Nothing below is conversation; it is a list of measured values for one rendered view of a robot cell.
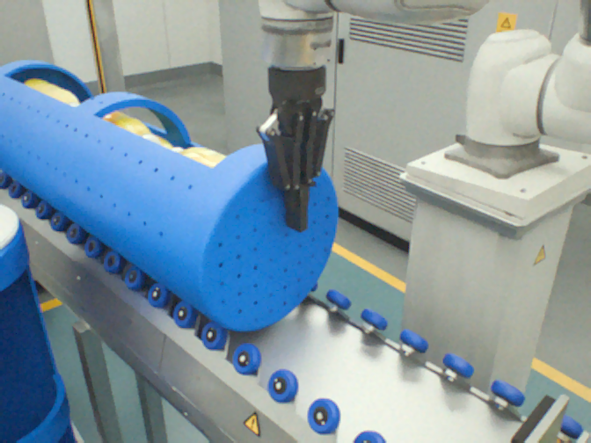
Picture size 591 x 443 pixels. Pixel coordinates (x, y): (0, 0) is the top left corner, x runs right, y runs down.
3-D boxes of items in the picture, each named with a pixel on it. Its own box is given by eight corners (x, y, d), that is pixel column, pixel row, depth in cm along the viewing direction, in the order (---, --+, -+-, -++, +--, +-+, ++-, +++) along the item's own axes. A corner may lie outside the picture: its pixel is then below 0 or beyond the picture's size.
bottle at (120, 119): (99, 143, 117) (152, 170, 105) (70, 127, 111) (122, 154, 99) (116, 113, 117) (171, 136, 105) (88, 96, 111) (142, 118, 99)
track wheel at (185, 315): (196, 330, 90) (187, 329, 88) (177, 327, 92) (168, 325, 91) (202, 302, 91) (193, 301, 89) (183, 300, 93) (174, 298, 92)
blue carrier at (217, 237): (93, 159, 154) (77, 53, 141) (335, 290, 100) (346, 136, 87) (-17, 187, 135) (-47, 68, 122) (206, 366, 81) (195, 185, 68)
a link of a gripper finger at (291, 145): (305, 112, 72) (297, 114, 71) (303, 191, 77) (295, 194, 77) (284, 105, 75) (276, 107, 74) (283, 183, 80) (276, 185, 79)
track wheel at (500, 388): (489, 373, 77) (482, 385, 77) (514, 383, 73) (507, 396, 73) (508, 388, 79) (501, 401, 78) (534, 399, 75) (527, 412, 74)
